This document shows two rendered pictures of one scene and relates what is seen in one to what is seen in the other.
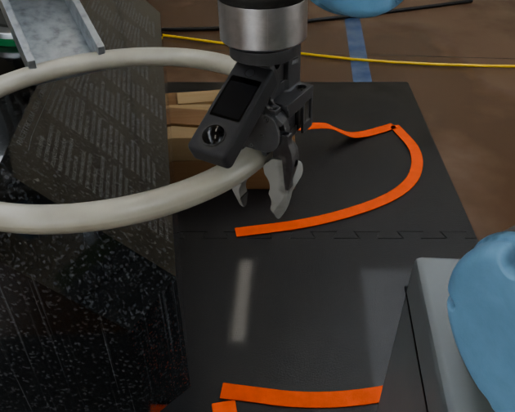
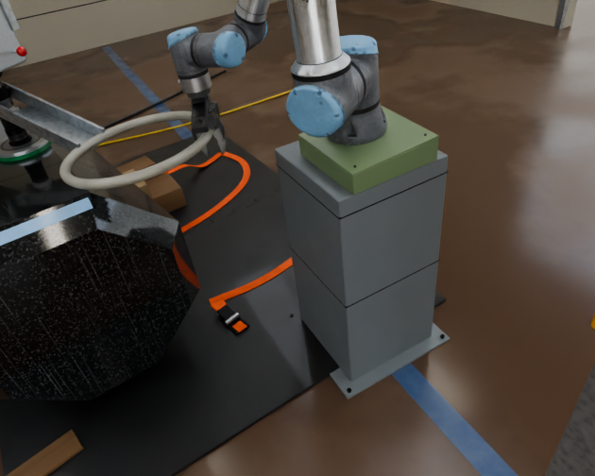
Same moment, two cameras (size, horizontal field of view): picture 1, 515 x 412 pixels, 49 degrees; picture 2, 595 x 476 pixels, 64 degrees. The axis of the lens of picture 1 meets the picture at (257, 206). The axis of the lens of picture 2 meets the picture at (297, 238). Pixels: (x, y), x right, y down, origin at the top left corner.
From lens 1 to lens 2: 0.96 m
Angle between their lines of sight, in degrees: 22
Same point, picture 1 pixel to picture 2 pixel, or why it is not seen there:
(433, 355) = (294, 166)
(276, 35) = (205, 84)
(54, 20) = (64, 128)
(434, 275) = (282, 150)
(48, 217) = (160, 166)
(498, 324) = (297, 109)
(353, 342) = (261, 253)
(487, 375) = (301, 124)
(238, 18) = (192, 82)
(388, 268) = (259, 216)
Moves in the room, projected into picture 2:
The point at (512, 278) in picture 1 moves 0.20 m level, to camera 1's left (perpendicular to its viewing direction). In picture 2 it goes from (296, 95) to (223, 122)
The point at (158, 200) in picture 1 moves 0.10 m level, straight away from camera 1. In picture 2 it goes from (191, 149) to (172, 141)
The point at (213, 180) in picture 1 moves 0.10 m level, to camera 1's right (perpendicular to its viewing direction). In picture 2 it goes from (203, 139) to (232, 128)
